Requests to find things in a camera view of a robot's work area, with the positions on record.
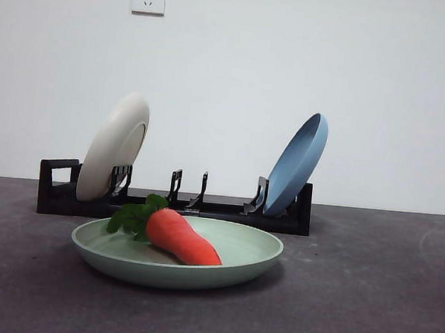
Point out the orange carrot with green leaves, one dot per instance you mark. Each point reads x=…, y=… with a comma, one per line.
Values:
x=181, y=239

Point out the green plate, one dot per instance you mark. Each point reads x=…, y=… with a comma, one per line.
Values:
x=158, y=272

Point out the blue plate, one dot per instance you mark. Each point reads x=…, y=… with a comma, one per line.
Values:
x=296, y=169

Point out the cream plate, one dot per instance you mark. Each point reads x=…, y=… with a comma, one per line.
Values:
x=107, y=152

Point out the black plate rack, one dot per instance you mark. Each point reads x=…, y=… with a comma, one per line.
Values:
x=67, y=205

